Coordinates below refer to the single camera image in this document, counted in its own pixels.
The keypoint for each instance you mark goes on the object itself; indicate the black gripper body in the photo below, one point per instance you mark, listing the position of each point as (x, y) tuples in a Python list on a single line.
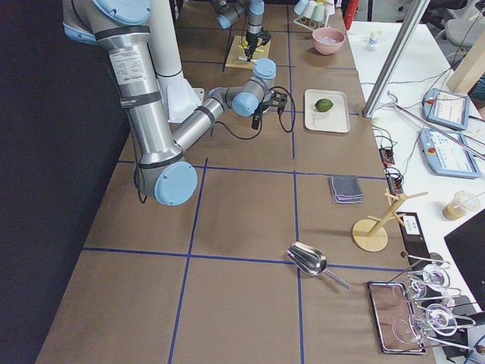
[(250, 39), (257, 113)]

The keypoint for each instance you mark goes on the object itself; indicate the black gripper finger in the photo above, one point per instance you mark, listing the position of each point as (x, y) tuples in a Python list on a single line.
[(249, 51), (256, 120)]

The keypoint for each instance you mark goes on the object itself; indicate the white plastic spoon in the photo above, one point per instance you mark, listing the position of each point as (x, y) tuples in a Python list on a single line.
[(242, 58)]

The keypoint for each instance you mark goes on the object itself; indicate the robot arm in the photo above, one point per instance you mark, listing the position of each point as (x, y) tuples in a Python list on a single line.
[(228, 13), (122, 29)]

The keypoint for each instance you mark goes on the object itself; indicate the pink bowl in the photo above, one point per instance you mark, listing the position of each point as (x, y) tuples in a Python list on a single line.
[(331, 32)]

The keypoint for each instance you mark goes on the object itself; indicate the yellow plastic knife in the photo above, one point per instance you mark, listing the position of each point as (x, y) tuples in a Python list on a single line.
[(244, 46)]

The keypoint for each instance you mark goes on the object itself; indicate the bamboo cutting board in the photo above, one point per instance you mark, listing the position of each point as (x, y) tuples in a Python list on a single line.
[(234, 52)]

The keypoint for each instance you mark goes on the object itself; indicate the green lime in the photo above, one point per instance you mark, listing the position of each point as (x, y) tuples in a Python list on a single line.
[(323, 105)]

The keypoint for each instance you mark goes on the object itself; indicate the light blue cup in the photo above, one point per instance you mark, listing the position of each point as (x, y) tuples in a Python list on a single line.
[(300, 6)]

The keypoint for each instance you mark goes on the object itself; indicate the white rabbit tray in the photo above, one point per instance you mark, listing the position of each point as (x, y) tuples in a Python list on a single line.
[(335, 120)]

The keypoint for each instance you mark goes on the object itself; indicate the clear ice cubes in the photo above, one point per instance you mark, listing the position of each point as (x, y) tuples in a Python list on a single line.
[(328, 41)]

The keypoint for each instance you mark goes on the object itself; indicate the grey folded cloth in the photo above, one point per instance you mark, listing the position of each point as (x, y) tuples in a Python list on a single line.
[(345, 189)]

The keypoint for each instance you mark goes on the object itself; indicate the black power strip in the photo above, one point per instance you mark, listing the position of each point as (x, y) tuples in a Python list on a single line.
[(393, 176)]

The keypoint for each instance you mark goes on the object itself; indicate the metal scoop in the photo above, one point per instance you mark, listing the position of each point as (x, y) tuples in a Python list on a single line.
[(313, 262)]

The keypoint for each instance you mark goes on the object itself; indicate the wooden mug tree stand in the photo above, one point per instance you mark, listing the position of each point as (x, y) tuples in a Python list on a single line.
[(369, 233)]

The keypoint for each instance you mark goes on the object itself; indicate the far teach pendant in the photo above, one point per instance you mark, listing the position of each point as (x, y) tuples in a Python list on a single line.
[(446, 108)]

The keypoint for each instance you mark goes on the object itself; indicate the teach pendant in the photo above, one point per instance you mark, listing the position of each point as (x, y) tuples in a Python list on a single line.
[(445, 155), (446, 108)]

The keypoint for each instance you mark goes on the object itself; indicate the near teach pendant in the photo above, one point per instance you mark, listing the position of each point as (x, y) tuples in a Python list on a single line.
[(445, 155)]

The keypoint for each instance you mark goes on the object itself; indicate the iced coffee plastic cup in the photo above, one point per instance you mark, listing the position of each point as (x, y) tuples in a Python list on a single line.
[(462, 203)]

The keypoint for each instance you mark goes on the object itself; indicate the black framed metal tray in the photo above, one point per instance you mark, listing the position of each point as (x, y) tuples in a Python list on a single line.
[(390, 307)]

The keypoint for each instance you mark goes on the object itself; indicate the far wine glass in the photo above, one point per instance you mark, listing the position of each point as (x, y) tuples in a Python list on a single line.
[(432, 282)]

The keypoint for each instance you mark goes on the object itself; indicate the wine glass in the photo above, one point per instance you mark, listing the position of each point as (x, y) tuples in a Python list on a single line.
[(436, 320), (432, 282)]

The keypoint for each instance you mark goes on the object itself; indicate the near wine glass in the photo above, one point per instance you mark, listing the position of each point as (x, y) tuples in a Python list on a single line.
[(436, 320)]

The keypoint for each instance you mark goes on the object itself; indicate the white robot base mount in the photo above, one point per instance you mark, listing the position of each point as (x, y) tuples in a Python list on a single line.
[(179, 98)]

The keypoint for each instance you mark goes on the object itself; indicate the aluminium camera post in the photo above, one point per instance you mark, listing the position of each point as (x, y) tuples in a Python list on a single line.
[(411, 21)]

